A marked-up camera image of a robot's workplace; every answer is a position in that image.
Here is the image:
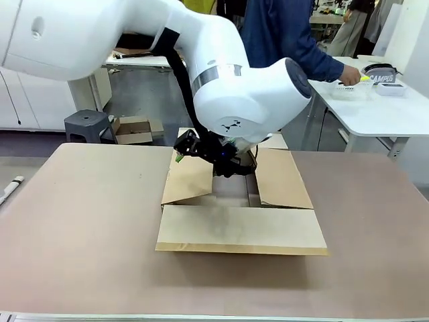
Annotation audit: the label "grey plastic stool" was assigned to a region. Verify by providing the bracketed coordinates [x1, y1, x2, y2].
[64, 109, 119, 145]

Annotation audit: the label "white background panel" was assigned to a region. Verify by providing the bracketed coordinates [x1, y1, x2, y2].
[373, 0, 429, 56]

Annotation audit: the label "small white device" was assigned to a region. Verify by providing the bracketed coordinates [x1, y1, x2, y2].
[375, 83, 408, 97]

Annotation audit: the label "brown cardboard shipping box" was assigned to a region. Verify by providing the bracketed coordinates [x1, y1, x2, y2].
[154, 127, 330, 258]

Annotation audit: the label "white storage cabinet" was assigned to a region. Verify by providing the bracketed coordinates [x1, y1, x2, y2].
[0, 65, 113, 131]

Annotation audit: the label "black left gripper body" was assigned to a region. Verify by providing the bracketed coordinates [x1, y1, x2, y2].
[197, 132, 257, 178]

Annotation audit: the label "black hanging cord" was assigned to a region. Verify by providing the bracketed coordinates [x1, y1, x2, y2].
[5, 78, 23, 125]

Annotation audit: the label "small open cardboard box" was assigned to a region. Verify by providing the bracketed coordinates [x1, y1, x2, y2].
[112, 115, 165, 146]

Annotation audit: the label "person's left denim forearm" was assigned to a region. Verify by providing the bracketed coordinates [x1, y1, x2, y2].
[308, 50, 346, 83]

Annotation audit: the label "white side table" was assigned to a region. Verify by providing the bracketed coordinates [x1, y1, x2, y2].
[306, 55, 429, 168]

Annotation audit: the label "person's left hand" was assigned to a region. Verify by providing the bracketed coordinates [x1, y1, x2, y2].
[338, 65, 363, 87]

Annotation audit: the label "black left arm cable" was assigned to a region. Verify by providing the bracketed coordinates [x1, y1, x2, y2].
[153, 27, 210, 135]

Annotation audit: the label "person's denim jacket torso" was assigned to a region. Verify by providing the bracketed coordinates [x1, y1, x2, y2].
[239, 0, 322, 70]

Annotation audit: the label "background person beige trousers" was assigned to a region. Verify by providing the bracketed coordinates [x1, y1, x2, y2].
[326, 0, 371, 58]

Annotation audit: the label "white marker pen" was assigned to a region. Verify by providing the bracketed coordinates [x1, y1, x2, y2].
[0, 174, 25, 206]

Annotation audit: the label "white background desk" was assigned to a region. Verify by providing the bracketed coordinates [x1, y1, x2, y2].
[106, 50, 188, 73]

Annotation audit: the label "grey campus pouch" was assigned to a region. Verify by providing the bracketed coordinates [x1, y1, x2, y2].
[363, 62, 403, 85]

